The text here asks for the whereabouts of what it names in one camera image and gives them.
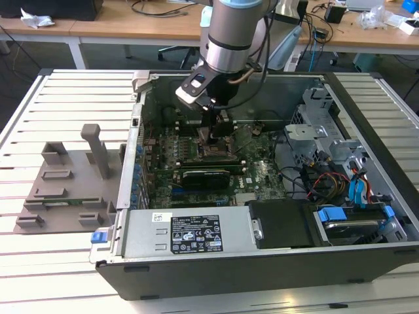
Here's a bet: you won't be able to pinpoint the CPU socket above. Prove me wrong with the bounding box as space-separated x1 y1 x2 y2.
197 137 232 160

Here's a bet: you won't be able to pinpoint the black RAM slot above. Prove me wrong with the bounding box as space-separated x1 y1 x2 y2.
176 158 242 167
178 165 246 174
178 120 237 128
178 127 238 135

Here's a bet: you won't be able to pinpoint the black office chair base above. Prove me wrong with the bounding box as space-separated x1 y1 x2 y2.
158 45 201 70

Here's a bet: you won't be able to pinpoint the white power strip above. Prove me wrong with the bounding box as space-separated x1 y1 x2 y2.
283 52 301 73

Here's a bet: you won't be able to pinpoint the green motherboard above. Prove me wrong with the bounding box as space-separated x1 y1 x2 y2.
140 121 289 210

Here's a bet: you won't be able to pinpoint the black graphics card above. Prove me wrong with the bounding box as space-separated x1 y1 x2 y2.
181 168 232 190

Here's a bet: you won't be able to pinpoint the silver metal drive cage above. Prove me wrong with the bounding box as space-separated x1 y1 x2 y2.
283 86 367 171

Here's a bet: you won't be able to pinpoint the silver chipset heatsink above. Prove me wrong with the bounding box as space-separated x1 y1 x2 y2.
234 192 257 206

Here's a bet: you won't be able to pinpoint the tall black box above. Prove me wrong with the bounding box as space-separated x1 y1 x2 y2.
297 0 309 24

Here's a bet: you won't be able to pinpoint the small black box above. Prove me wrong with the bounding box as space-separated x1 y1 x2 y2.
323 5 347 24

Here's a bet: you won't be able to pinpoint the black plastic shroud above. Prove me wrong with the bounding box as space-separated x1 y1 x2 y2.
245 199 317 250

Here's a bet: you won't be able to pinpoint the teal box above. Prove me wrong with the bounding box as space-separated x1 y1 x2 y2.
352 52 377 73

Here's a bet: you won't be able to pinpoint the grey power supply unit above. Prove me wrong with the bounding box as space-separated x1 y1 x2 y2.
121 209 258 259

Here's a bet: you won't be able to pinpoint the hard disk in blue carrier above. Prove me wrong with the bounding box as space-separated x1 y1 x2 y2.
313 204 405 247

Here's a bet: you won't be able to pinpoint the flat grey device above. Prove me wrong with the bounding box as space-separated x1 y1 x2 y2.
346 0 384 12

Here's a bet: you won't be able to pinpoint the grey parts rack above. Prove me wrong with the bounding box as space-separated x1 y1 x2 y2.
15 123 127 235

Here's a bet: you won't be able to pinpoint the clear plastic bags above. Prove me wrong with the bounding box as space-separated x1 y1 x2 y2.
358 3 402 31

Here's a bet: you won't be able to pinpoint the wide black box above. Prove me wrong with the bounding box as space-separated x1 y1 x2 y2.
0 0 105 21

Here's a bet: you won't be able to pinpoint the black open PC case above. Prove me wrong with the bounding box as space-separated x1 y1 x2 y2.
90 70 419 301

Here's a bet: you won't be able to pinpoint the blue case latch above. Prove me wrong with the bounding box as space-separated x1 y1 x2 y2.
91 230 109 245

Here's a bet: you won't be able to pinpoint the green RAM stick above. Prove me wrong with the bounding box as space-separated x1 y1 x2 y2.
43 200 84 208

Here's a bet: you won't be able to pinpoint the crumpled white paper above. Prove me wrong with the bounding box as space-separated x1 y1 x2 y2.
20 8 56 29

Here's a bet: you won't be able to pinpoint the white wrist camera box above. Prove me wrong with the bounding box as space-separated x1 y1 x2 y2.
175 67 217 106

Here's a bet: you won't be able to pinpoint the black wire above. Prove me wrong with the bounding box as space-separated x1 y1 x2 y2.
273 130 312 199

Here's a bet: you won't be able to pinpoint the grey case handle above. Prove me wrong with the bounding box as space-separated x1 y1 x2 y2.
132 71 154 96

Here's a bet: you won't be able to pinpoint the blue cable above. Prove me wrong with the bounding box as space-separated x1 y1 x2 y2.
310 32 318 73

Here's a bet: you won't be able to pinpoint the red yellow power wire bundle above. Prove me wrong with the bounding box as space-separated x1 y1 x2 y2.
307 172 350 201

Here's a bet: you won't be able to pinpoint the blue flat wire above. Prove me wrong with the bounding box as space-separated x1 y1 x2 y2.
348 179 359 210
355 166 370 210

